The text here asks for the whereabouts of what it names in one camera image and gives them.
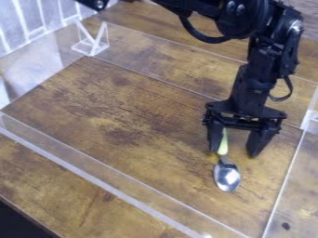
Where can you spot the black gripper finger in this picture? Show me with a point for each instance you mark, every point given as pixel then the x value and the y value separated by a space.
pixel 260 138
pixel 214 135

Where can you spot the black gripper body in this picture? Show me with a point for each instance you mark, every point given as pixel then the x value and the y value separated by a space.
pixel 244 111

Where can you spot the green handled metal spoon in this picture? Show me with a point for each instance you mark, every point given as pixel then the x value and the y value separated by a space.
pixel 227 171

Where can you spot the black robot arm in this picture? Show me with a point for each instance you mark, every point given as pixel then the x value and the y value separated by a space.
pixel 273 26

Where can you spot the clear acrylic right barrier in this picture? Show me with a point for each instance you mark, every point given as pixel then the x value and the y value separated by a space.
pixel 295 217

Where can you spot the clear acrylic barrier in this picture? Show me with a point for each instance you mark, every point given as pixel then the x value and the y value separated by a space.
pixel 295 217
pixel 180 215

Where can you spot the clear acrylic front barrier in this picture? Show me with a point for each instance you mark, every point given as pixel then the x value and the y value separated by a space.
pixel 180 215

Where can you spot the clear acrylic triangular bracket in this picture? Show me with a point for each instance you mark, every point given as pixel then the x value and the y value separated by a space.
pixel 90 45

